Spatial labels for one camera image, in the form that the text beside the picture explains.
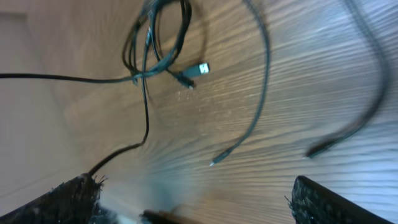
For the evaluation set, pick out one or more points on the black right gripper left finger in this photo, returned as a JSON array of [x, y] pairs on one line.
[[75, 201]]

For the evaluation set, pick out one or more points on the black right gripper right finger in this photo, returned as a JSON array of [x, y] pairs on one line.
[[315, 204]]

